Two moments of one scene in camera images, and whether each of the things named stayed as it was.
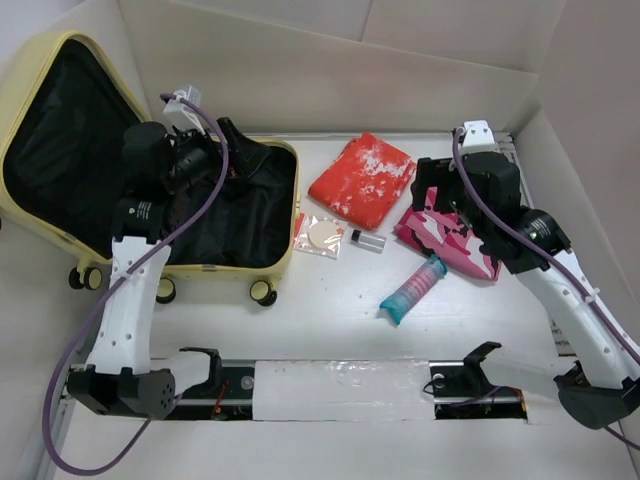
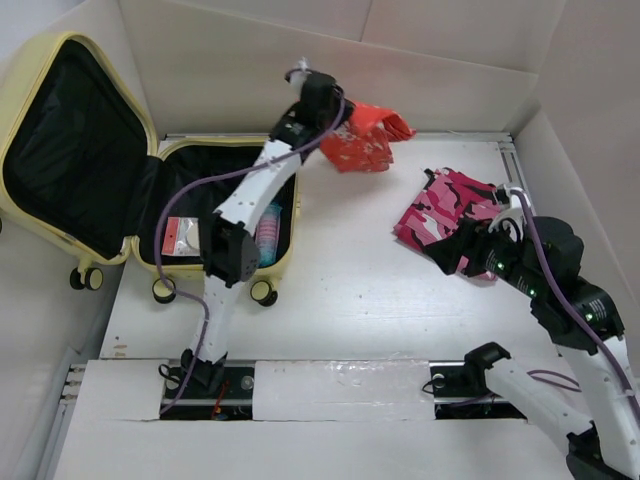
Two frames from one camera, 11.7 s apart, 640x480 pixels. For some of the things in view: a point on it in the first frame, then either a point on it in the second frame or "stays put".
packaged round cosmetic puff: (319, 235) to (182, 237)
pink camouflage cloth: (441, 233) stays put
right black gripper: (433, 172) to (470, 239)
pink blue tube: (415, 289) to (267, 233)
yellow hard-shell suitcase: (64, 111) stays put
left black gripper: (246, 153) to (338, 101)
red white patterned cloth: (364, 180) to (362, 142)
